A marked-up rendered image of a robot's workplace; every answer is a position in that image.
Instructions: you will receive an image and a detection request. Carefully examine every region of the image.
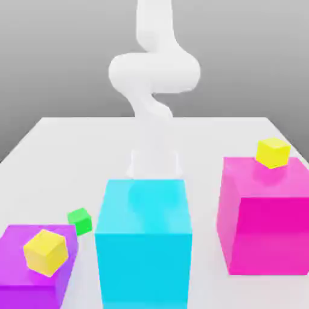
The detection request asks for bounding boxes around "small green cube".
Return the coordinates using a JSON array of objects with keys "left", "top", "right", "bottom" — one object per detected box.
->
[{"left": 66, "top": 207, "right": 93, "bottom": 237}]

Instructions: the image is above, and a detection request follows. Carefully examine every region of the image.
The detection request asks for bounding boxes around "small yellow cube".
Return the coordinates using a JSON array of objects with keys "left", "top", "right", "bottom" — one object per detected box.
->
[
  {"left": 255, "top": 137, "right": 291, "bottom": 170},
  {"left": 23, "top": 229, "right": 69, "bottom": 278}
]

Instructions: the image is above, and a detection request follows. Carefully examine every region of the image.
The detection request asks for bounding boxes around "large cyan box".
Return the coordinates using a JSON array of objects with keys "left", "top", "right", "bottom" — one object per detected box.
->
[{"left": 94, "top": 179, "right": 193, "bottom": 309}]

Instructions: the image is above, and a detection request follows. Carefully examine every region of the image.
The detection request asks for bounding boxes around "large pink box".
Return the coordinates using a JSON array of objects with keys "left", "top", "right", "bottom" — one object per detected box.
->
[{"left": 216, "top": 156, "right": 309, "bottom": 276}]

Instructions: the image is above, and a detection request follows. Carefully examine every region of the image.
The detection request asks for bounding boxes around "large purple box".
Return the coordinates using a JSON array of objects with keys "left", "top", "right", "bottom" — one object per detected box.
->
[{"left": 0, "top": 224, "right": 80, "bottom": 309}]

